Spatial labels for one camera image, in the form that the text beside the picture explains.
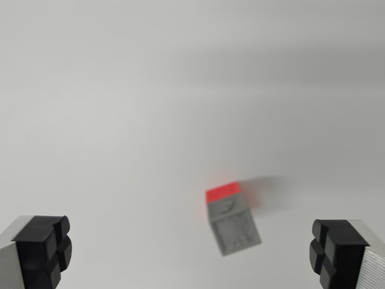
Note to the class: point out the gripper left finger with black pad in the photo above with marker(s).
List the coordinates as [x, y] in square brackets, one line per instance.
[33, 250]

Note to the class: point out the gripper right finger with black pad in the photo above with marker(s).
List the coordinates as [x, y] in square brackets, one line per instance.
[343, 253]

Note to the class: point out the grey cube with embossed seven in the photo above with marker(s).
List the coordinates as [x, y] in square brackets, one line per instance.
[234, 231]

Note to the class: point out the red cube with raised dots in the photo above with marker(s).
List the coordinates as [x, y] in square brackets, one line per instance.
[221, 192]

